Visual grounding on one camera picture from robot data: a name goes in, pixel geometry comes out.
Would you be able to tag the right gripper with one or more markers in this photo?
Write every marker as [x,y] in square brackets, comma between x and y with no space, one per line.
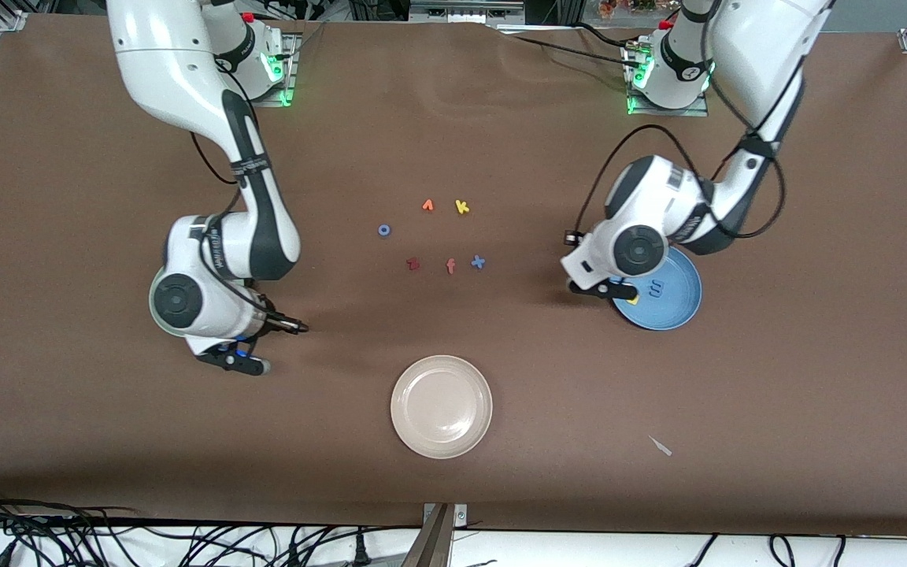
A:
[279,321]

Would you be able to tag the blue letter m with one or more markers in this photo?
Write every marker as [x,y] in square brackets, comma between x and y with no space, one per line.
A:
[656,289]

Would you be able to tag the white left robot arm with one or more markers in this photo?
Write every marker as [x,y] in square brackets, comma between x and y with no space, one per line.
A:
[760,47]

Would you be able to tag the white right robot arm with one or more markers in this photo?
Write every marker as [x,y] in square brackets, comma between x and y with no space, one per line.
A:
[162,55]

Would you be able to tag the green plate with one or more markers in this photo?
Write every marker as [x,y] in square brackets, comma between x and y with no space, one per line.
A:
[157,276]

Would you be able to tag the blue plate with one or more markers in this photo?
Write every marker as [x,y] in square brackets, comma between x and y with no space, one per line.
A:
[678,307]

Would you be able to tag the blue letter x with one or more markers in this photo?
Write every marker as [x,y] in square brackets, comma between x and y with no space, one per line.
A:
[478,261]

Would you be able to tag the brown table cover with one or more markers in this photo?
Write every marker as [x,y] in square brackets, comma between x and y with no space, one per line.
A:
[107,441]

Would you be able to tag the white paper scrap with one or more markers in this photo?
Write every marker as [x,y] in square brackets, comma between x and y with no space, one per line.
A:
[662,447]

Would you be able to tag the beige plate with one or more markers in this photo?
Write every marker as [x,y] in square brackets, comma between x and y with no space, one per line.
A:
[442,407]

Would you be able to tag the orange decorative item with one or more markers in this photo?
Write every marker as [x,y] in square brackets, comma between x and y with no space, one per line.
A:
[619,8]

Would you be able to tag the grey metal box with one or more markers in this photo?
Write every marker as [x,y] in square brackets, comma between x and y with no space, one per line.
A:
[461,9]

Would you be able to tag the grey metal beam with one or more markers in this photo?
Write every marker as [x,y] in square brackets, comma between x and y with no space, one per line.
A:
[430,547]

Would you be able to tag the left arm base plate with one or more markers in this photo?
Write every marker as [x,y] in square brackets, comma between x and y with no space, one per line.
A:
[699,111]

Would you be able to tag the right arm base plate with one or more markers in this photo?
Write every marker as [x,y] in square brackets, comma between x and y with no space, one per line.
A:
[289,87]

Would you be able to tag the silver metal bracket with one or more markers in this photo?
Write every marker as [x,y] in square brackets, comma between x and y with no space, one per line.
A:
[460,516]

